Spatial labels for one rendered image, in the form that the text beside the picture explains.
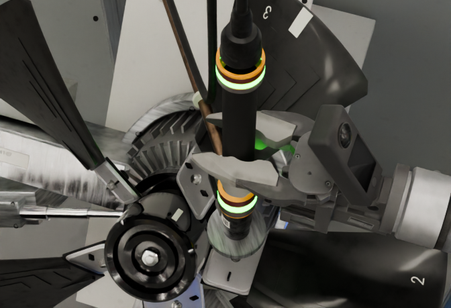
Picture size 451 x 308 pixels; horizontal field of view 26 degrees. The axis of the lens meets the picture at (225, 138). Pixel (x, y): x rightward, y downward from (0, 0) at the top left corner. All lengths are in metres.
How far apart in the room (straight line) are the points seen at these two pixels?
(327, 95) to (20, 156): 0.51
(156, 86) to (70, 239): 1.20
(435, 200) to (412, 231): 0.04
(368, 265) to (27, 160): 0.50
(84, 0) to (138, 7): 0.78
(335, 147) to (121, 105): 0.61
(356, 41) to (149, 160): 0.62
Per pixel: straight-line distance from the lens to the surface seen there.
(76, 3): 2.20
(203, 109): 1.14
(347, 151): 0.92
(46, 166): 1.40
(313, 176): 0.97
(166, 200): 1.22
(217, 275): 1.23
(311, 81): 1.10
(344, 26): 1.84
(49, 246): 2.58
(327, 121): 0.90
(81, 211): 1.36
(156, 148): 1.33
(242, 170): 0.97
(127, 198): 1.26
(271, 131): 0.99
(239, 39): 0.82
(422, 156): 2.28
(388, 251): 1.24
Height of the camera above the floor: 2.33
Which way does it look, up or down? 60 degrees down
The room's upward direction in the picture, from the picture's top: straight up
